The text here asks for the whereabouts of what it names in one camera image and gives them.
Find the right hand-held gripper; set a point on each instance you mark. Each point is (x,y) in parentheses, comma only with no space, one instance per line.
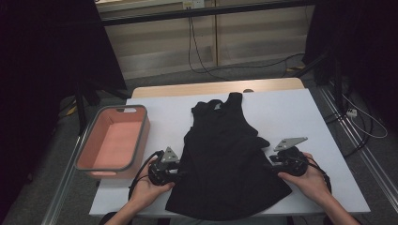
(291,162)

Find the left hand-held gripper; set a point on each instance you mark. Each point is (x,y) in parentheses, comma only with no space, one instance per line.
(159,173)

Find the pink basket with grey rim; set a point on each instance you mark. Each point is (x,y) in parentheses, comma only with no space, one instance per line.
(112,143)

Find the black tank top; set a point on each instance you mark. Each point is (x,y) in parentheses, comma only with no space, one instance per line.
(225,162)

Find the person's left hand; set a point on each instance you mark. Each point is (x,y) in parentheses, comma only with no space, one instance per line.
(145,192)

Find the person's right hand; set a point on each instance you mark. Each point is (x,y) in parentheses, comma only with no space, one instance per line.
(309,184)

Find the black chair armrest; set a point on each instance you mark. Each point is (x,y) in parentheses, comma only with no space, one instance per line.
(106,219)

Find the white power strip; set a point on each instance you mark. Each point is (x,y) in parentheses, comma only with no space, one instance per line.
(351,112)

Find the dark table grommet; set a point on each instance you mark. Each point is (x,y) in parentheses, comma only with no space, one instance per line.
(249,91)

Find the wooden table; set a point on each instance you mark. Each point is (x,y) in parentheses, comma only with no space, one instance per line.
(187,89)

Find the black metal stand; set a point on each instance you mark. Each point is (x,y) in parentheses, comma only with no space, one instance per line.
(337,81)
(80,112)

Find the yellow floor tape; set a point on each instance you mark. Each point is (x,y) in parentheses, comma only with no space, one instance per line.
(295,68)
(71,111)

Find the black curtain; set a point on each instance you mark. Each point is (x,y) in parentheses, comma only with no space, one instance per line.
(359,47)
(47,62)

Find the black horizontal bar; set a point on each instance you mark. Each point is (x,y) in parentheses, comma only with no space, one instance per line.
(203,12)

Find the aluminium rail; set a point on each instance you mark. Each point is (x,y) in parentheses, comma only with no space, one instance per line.
(369,162)
(62,184)

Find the white wall socket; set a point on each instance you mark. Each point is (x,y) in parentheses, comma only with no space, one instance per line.
(194,3)

